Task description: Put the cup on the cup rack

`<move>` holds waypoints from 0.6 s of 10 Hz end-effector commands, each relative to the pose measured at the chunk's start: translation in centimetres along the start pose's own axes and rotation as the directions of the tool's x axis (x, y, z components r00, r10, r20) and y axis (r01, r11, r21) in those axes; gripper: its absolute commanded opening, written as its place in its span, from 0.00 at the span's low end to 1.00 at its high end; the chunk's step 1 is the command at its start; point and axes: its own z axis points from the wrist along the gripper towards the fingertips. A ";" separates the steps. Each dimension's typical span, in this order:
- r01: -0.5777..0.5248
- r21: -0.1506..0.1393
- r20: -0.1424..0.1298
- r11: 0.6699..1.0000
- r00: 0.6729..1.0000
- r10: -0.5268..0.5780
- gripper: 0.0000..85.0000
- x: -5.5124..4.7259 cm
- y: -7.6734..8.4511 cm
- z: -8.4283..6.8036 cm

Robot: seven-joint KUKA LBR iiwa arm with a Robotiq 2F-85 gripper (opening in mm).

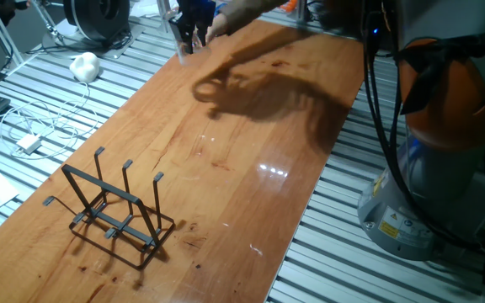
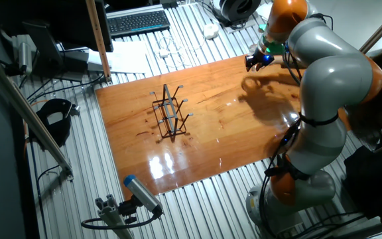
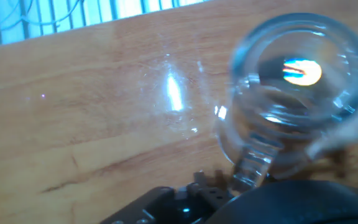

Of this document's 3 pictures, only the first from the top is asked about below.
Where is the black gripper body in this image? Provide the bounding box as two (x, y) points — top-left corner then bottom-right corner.
(177, 0), (217, 27)

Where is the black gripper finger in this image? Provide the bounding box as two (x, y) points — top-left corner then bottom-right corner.
(195, 23), (208, 47)
(168, 14), (195, 56)

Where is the clear glass cup with handle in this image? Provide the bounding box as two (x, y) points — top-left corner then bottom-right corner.
(173, 29), (212, 67)

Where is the black metal cup rack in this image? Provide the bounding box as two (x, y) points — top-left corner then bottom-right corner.
(42, 146), (176, 270)

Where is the person's bare hand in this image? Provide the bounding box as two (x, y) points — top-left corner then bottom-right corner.
(204, 12), (232, 45)

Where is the white rounded lump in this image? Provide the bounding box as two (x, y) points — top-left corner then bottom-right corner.
(68, 51), (101, 84)

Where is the glossy wooden board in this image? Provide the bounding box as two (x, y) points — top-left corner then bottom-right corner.
(0, 16), (368, 303)

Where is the aluminium frame post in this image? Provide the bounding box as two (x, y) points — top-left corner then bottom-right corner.
(157, 0), (174, 34)
(0, 0), (25, 68)

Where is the white charger with cable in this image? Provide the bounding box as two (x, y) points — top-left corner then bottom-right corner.
(0, 82), (100, 161)

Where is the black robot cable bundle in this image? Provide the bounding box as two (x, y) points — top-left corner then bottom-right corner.
(360, 0), (485, 253)

